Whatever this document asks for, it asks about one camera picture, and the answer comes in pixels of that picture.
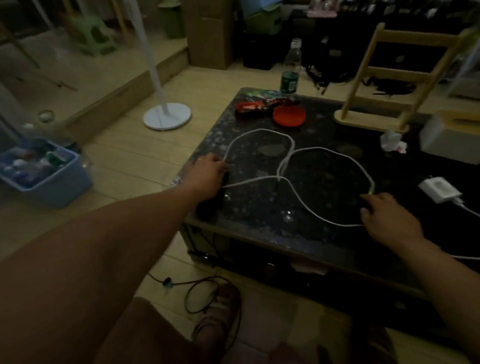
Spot red snack packet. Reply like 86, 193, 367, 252
234, 98, 278, 115

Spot green waste bin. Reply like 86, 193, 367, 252
157, 0, 185, 40

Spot pile of bottles in bin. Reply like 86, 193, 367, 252
0, 143, 73, 189

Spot black floor cable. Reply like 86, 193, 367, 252
147, 271, 243, 350

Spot tangled black cords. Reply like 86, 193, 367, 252
361, 76, 418, 97

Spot wooden ladder rack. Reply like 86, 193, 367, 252
333, 22, 478, 134

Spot wooden step platform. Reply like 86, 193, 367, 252
0, 27, 190, 146

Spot thin white charger cable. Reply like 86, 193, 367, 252
451, 198, 480, 262

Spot clear bottle green label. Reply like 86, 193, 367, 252
279, 37, 303, 95

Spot green storage box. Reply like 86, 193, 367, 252
243, 5, 284, 37

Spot person's left hand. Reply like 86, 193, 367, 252
179, 153, 229, 203

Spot dark stone coffee table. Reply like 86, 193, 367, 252
175, 87, 480, 340

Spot blue plastic bin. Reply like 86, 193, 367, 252
0, 138, 94, 209

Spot long white cable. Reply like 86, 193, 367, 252
221, 128, 376, 228

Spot white fan stand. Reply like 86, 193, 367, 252
123, 0, 192, 131

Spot red round lid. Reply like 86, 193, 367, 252
272, 104, 307, 128

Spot person's right forearm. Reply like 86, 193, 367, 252
395, 237, 480, 361

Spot white tissue box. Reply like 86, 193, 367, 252
419, 110, 480, 166

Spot person's left leg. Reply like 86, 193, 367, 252
93, 296, 226, 364

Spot black bag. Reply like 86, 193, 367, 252
303, 33, 361, 86

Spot brown cardboard box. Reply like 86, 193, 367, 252
181, 0, 238, 71

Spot green blue snack packet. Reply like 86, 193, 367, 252
257, 89, 301, 104

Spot white charger adapter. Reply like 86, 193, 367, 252
418, 176, 464, 205

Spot crumpled white wrapper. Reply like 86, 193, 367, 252
379, 130, 408, 154

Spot brown strap sandal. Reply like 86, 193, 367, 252
191, 283, 243, 354

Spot person's left forearm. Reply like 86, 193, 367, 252
0, 183, 211, 364

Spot person's right hand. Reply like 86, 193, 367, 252
359, 192, 427, 253

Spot green plastic stool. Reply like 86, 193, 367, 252
68, 14, 119, 58

